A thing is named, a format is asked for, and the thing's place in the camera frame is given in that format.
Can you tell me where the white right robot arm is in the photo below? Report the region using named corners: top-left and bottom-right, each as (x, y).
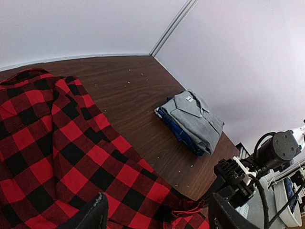
top-left (201, 126), bottom-right (305, 208)

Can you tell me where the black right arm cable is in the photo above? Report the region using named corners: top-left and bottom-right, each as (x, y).
top-left (250, 176), bottom-right (305, 229)

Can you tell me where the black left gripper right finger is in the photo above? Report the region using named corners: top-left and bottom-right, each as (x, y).
top-left (209, 193), bottom-right (258, 229)

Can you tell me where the grey folded button shirt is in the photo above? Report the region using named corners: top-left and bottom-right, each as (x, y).
top-left (160, 89), bottom-right (224, 155)

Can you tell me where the blue folded shirt under grey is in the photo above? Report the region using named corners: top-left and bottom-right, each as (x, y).
top-left (154, 107), bottom-right (204, 156)

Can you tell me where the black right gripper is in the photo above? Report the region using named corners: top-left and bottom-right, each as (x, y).
top-left (202, 158), bottom-right (254, 208)

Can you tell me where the aluminium corner post right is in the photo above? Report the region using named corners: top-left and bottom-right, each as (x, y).
top-left (149, 0), bottom-right (198, 58)

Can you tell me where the red black plaid shirt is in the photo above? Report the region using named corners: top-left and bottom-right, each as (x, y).
top-left (0, 69), bottom-right (209, 229)

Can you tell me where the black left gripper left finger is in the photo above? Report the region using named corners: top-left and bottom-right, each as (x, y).
top-left (57, 192), bottom-right (109, 229)

